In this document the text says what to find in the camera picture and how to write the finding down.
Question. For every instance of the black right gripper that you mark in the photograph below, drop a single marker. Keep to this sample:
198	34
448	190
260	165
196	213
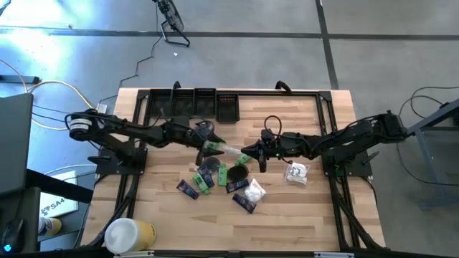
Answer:
279	145

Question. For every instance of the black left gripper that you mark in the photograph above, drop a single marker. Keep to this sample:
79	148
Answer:
186	134

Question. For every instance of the green travel bottle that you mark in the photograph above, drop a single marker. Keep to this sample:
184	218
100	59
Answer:
222	175
243	160
214	145
201	183

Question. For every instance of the clear bag of cotton pads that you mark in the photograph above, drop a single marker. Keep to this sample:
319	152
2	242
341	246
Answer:
231	149

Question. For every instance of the black round ribbed puff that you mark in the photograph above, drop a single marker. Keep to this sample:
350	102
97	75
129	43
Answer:
237	173

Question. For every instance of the dark blue travel tube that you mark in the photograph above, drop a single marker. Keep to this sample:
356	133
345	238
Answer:
236	186
187	189
206	176
244	203

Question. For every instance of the cotton swabs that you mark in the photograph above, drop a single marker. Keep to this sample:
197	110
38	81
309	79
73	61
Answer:
297	173

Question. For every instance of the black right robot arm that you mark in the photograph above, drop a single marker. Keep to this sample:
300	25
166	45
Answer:
322	141

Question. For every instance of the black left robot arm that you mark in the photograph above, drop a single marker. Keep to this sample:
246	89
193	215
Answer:
147	133

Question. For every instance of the cotton balls in clear bag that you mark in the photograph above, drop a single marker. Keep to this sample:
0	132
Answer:
254	192

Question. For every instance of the yellow wipes canister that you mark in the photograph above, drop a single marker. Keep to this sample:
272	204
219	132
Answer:
125	236

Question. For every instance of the white tape strip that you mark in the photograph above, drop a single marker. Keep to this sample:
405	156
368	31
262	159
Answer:
333	254
134	254

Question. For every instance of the black floor fan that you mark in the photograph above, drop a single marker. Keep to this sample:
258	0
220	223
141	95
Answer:
172	18

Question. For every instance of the white cardboard box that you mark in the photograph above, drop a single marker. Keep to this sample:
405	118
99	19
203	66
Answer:
57	208

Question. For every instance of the grey metal desk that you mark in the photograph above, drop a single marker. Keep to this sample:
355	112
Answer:
430	120

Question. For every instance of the yellow white bottle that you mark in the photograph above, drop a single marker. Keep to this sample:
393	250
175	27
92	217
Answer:
50	226

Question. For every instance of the black desk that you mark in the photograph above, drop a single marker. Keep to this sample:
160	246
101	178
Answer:
28	215

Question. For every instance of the dark grey flat panel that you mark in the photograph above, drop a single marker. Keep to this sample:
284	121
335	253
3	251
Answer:
14	143

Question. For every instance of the black floor bar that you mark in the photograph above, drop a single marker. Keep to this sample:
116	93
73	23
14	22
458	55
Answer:
18	79

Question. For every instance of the black computer mouse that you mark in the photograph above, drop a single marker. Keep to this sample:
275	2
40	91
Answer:
12	234

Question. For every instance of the black aluminium table frame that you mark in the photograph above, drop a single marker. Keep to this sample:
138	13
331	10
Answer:
272	94

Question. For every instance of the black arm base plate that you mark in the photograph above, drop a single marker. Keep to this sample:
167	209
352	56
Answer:
107	167
358	170

